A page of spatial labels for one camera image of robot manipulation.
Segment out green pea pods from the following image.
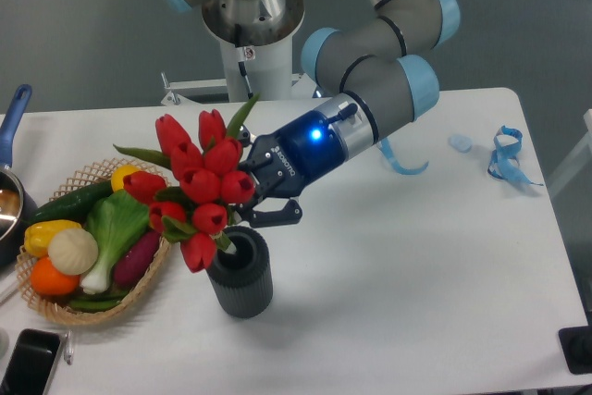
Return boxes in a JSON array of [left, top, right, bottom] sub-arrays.
[[66, 291, 129, 313]]

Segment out small clear clip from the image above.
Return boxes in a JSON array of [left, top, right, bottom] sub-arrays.
[[63, 329, 74, 365]]

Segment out white frame at right edge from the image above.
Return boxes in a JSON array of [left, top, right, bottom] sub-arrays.
[[547, 109, 591, 199]]

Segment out orange fruit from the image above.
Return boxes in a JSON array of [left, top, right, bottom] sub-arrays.
[[30, 256, 80, 296]]

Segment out small pale blue cap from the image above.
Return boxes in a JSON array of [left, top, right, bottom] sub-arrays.
[[448, 134, 473, 154]]

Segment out white steamed bun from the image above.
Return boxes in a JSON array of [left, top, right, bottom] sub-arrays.
[[47, 228, 98, 276]]

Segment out red tulip bouquet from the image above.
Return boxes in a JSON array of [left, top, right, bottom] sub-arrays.
[[116, 95, 259, 273]]

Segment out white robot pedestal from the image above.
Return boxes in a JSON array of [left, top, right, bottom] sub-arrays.
[[159, 0, 325, 107]]

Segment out blue handled saucepan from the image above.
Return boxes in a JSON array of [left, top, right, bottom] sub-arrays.
[[1, 84, 37, 267]]

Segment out blue ribbon strip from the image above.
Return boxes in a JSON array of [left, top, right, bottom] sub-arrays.
[[376, 138, 429, 176]]

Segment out black smartphone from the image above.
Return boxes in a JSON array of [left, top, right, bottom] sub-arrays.
[[1, 328, 62, 395]]

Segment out black device at edge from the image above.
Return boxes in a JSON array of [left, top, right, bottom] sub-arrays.
[[558, 326, 591, 375]]

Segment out green bok choy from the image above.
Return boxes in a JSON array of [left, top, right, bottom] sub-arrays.
[[80, 190, 148, 295]]

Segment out yellow squash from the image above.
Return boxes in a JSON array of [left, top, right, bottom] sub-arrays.
[[110, 164, 140, 192]]

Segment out woven wicker basket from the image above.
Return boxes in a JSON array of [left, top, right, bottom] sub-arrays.
[[15, 158, 172, 327]]

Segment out dark grey ribbed vase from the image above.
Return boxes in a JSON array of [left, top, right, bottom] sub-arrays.
[[206, 227, 273, 318]]

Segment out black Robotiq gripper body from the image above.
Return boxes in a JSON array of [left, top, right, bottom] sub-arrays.
[[239, 110, 346, 199]]

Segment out purple sweet potato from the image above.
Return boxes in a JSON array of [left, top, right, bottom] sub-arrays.
[[113, 230, 160, 289]]

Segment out blue ribbon bundle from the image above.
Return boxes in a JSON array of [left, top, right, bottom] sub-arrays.
[[487, 125, 544, 187]]

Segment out green cucumber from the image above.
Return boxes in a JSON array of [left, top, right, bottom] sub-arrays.
[[29, 181, 113, 224]]

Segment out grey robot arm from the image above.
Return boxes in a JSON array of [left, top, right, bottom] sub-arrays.
[[167, 0, 460, 228]]

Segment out yellow bell pepper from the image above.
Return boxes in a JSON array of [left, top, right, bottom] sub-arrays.
[[23, 219, 82, 258]]

